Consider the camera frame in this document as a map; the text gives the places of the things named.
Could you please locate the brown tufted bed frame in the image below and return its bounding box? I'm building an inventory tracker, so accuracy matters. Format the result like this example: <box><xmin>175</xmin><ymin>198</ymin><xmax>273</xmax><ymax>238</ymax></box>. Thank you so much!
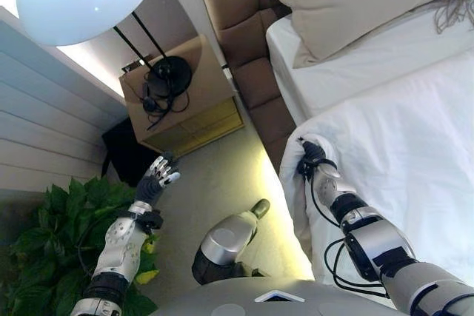
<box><xmin>231</xmin><ymin>55</ymin><xmax>297</xmax><ymax>176</ymax></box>

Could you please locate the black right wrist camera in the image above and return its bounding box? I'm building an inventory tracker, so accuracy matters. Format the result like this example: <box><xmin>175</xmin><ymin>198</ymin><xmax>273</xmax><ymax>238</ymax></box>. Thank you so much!
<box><xmin>296</xmin><ymin>158</ymin><xmax>323</xmax><ymax>181</ymax></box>

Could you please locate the tufted upholstered headboard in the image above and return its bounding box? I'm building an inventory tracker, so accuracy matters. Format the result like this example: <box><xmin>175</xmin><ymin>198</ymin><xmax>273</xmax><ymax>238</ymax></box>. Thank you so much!
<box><xmin>189</xmin><ymin>0</ymin><xmax>293</xmax><ymax>61</ymax></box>

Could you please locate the large beige pillow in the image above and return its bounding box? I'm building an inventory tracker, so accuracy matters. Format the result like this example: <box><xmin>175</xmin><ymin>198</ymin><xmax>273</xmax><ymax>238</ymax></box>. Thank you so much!
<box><xmin>251</xmin><ymin>0</ymin><xmax>467</xmax><ymax>70</ymax></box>

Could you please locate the grey knitted fringed cushion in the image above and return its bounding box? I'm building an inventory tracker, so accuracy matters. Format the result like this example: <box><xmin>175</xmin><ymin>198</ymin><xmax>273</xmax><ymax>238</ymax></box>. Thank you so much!
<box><xmin>433</xmin><ymin>0</ymin><xmax>474</xmax><ymax>36</ymax></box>

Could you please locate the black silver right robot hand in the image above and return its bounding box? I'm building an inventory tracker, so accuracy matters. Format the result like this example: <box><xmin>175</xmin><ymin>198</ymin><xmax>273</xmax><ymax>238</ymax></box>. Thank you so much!
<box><xmin>296</xmin><ymin>137</ymin><xmax>329</xmax><ymax>164</ymax></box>

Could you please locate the green leafy houseplant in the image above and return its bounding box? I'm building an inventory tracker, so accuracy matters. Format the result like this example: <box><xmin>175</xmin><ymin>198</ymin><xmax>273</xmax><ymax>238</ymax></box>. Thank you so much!
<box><xmin>0</xmin><ymin>177</ymin><xmax>161</xmax><ymax>316</ymax></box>

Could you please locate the white duvet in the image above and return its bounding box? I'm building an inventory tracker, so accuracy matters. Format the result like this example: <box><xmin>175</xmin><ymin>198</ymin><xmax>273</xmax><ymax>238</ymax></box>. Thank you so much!
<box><xmin>278</xmin><ymin>53</ymin><xmax>474</xmax><ymax>309</ymax></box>

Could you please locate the black cable bundle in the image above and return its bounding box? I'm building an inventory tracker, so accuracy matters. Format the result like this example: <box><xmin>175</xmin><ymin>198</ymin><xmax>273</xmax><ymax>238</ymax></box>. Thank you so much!
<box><xmin>140</xmin><ymin>71</ymin><xmax>190</xmax><ymax>132</ymax></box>

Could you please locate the grey robot torso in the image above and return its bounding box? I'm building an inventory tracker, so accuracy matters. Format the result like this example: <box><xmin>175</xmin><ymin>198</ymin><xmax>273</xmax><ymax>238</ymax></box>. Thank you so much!
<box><xmin>150</xmin><ymin>275</ymin><xmax>397</xmax><ymax>316</ymax></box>

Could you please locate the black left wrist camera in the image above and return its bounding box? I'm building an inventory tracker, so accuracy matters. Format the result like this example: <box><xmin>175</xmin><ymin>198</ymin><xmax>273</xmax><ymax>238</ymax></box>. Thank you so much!
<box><xmin>129</xmin><ymin>209</ymin><xmax>164</xmax><ymax>235</ymax></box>

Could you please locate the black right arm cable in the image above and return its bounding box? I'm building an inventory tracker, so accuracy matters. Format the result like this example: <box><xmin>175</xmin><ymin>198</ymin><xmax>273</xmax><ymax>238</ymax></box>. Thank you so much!
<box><xmin>309</xmin><ymin>162</ymin><xmax>390</xmax><ymax>299</ymax></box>

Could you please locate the wooden nightstand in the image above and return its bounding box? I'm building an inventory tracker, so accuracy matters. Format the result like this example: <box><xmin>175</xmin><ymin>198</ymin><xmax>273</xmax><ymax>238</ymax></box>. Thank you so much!
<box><xmin>118</xmin><ymin>33</ymin><xmax>245</xmax><ymax>158</ymax></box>

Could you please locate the white mattress sheet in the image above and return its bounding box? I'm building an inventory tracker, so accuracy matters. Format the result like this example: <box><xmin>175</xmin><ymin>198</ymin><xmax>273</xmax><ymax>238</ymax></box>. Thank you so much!
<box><xmin>265</xmin><ymin>16</ymin><xmax>474</xmax><ymax>128</ymax></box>

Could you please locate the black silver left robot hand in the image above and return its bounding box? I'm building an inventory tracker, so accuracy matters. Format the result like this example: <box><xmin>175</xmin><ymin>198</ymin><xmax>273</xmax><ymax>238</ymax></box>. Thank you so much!
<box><xmin>135</xmin><ymin>151</ymin><xmax>182</xmax><ymax>209</ymax></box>

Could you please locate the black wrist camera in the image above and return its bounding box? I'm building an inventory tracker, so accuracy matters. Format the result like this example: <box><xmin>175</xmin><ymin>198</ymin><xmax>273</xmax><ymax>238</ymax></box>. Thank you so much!
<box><xmin>129</xmin><ymin>209</ymin><xmax>164</xmax><ymax>235</ymax></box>
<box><xmin>296</xmin><ymin>158</ymin><xmax>323</xmax><ymax>181</ymax></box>

